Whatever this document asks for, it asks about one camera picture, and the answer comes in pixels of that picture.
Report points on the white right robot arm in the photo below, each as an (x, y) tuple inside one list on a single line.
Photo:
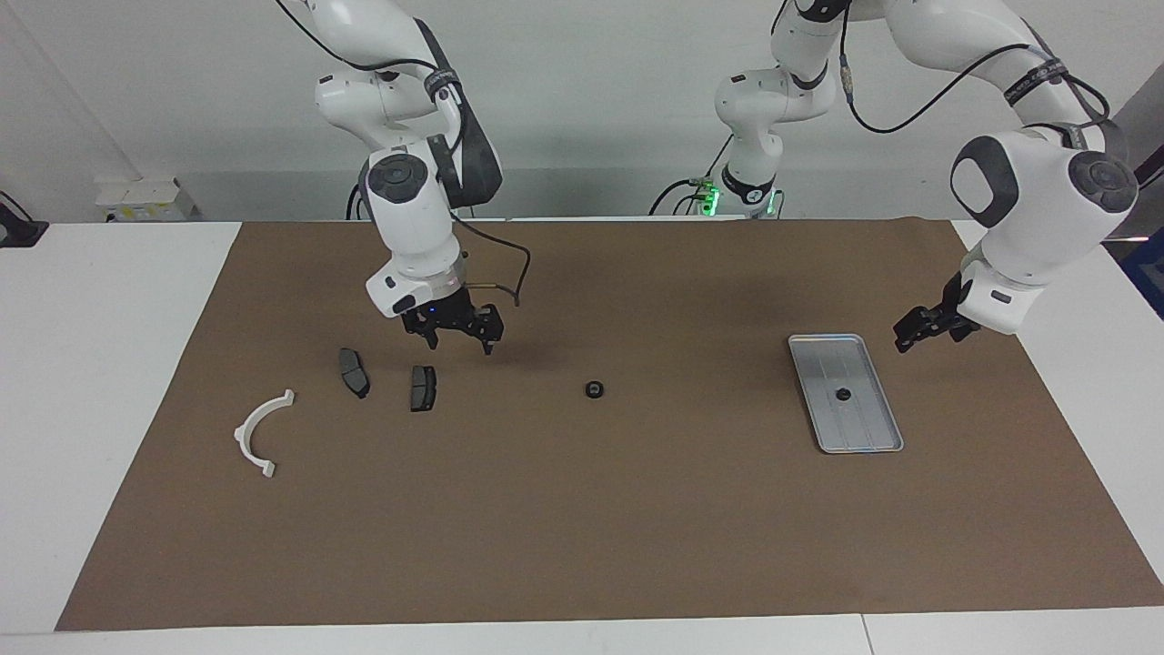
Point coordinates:
[(414, 227)]

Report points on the black clamp mount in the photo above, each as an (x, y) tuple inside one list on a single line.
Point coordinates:
[(18, 232)]

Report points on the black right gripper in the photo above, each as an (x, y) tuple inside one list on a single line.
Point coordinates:
[(450, 314)]

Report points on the silver metal tray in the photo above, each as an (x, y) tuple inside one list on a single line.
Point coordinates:
[(864, 423)]

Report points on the dark grey rectangular brake pad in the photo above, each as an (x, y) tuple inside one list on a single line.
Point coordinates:
[(423, 388)]

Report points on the blue crate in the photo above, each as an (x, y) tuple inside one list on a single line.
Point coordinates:
[(1150, 273)]

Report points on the brown table mat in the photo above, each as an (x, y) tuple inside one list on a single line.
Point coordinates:
[(582, 509)]

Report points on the dark grey angled brake pad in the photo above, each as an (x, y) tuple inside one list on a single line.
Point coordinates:
[(353, 373)]

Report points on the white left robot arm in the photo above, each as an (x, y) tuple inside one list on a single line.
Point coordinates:
[(1037, 209)]

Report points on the white curved plastic bracket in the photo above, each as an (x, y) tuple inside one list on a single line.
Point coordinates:
[(245, 431)]

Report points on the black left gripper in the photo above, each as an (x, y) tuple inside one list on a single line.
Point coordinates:
[(932, 320)]

